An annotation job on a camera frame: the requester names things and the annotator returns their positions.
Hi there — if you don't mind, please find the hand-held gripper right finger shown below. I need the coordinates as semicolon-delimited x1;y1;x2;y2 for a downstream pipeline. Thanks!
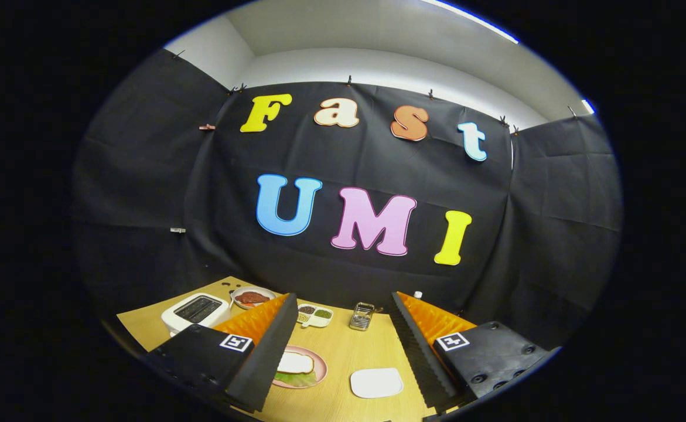
391;291;561;411

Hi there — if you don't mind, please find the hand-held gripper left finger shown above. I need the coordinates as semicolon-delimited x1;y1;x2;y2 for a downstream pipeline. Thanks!
144;292;300;413

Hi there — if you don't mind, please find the toasted bread slice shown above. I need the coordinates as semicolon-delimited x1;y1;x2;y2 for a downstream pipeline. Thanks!
277;352;315;375

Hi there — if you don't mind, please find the green lettuce leaf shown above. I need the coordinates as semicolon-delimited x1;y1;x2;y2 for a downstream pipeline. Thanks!
275;370;318;388

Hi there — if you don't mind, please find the square white plate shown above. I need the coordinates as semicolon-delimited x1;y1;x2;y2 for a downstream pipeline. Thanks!
350;367;404;399

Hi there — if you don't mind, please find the pink plate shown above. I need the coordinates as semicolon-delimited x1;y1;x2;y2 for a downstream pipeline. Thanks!
271;345;329;389

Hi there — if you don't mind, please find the white divided tray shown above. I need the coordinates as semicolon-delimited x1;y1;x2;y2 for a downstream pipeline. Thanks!
297;303;335;328

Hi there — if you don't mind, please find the round white plate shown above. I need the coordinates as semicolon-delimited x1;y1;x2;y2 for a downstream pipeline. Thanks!
230;286;278;311

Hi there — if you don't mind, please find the white toaster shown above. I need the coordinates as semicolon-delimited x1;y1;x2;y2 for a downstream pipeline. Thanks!
161;292;232;337

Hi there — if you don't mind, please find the black backdrop cloth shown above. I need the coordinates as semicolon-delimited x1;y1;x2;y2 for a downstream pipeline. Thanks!
72;48;623;352

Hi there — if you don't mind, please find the row of black cloth clips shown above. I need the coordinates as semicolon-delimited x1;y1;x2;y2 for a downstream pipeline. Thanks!
170;49;578;137

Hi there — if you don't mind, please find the metal wire rack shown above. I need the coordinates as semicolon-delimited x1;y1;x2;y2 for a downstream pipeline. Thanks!
349;302;376;332

